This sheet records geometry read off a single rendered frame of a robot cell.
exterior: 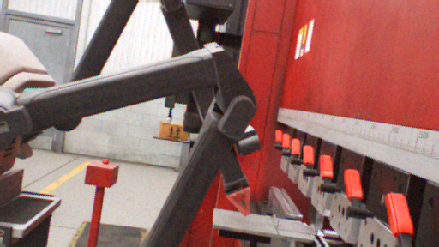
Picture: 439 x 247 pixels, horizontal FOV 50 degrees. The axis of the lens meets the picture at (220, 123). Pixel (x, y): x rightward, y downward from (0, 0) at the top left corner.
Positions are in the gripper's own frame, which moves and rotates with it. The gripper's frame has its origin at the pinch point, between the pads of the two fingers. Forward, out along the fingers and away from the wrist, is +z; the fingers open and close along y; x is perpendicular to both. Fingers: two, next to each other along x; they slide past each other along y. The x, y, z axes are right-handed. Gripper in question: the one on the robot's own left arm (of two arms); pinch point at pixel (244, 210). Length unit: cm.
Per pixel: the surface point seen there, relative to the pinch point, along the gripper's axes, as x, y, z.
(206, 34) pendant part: -10, 139, -69
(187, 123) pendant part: 17, 141, -25
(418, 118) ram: -28, -64, -19
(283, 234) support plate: -7.4, -7.6, 7.5
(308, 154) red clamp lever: -19.7, -11.0, -10.6
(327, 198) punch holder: -18.5, -24.6, -2.2
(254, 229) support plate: -0.7, -6.9, 3.9
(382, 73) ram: -31, -47, -26
